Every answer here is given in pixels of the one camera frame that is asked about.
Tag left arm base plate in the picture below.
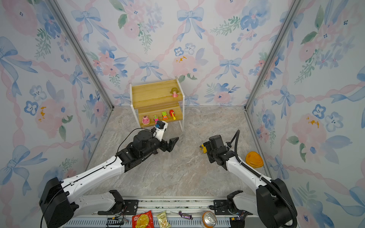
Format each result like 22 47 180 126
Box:
98 199 139 216

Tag green snack packet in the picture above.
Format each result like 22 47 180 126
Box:
156 211 171 228

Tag silver drink can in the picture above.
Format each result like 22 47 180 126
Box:
202 211 218 228

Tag green orange toy truck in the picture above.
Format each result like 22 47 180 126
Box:
162 111 168 120

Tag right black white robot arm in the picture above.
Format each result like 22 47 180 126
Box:
200 131 298 228

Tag pink bear donut toy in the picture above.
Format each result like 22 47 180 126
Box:
142 116 150 125

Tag yellow figure toy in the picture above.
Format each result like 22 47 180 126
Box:
200 144 207 154

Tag white frame wooden two-tier shelf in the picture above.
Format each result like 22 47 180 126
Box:
129 79 185 131

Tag orange lid plastic cup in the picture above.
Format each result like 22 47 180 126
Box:
245 151 264 168

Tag left thin black cable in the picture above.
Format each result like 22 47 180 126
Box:
116 127 156 157

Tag right black corrugated cable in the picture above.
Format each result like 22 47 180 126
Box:
228 129 298 228

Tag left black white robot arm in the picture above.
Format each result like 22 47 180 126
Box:
39 129 179 228

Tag red snack packet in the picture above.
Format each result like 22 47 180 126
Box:
132 211 155 228

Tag purple wrapped candy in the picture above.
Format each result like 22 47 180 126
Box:
178 211 193 220

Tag olive hair doll head toy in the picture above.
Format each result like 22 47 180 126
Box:
170 87 179 98

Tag red yellow toy excavator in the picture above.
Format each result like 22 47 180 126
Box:
169 109 176 121

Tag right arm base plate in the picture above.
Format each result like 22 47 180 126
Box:
212 199 234 215

